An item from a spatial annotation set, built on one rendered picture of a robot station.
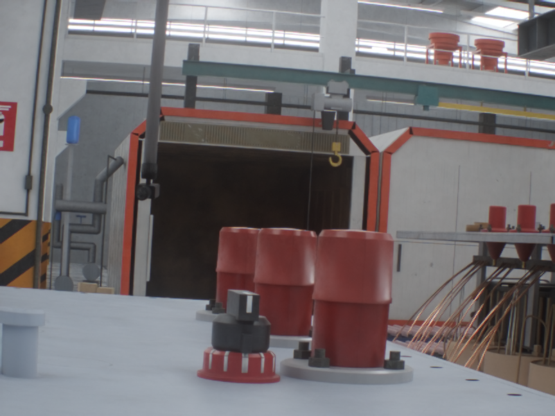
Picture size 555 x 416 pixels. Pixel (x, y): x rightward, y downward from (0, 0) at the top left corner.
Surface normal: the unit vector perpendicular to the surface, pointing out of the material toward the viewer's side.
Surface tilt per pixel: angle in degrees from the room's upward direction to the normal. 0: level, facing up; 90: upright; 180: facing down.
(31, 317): 90
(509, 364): 90
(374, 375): 90
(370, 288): 89
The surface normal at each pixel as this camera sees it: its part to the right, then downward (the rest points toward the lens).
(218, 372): -0.51, -0.07
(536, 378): -0.97, -0.07
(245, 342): 0.17, -0.01
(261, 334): 0.69, 0.03
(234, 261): -0.26, -0.05
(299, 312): 0.49, 0.02
